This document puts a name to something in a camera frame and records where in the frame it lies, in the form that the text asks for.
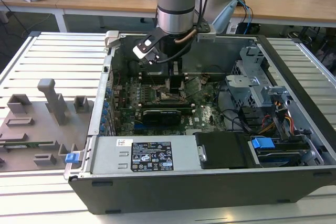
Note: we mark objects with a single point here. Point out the black RAM slot row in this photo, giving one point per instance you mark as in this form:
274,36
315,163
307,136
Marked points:
183,108
157,78

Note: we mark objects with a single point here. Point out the CPU socket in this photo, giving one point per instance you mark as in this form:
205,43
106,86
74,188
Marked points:
165,99

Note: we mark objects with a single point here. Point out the pale blue teach pendant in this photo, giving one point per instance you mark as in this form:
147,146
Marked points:
224,15

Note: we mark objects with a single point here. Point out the black graphics card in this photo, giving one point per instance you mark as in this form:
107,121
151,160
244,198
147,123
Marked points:
162,116

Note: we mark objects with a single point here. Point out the green motherboard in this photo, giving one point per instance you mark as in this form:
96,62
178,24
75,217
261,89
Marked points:
204,113

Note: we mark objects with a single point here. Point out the silver drive cage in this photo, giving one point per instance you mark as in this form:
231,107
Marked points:
244,85

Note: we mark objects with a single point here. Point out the wooden desk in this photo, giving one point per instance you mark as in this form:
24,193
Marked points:
105,1

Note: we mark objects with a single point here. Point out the black plastic shroud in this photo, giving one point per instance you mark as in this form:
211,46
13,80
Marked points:
223,150

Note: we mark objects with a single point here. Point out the silver power supply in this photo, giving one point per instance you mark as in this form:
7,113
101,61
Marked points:
110,155

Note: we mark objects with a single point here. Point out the hard disk in blue carrier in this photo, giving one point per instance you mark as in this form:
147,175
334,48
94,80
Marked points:
262,142

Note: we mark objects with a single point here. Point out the black open PC case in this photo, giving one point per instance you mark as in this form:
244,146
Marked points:
183,192

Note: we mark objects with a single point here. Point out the blue case latch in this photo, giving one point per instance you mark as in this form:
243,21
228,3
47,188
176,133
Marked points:
71,158

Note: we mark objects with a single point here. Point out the grey parts rack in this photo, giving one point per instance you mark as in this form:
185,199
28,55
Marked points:
39,140

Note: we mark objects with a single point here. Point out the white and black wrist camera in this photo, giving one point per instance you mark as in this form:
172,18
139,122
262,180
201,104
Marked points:
141,51

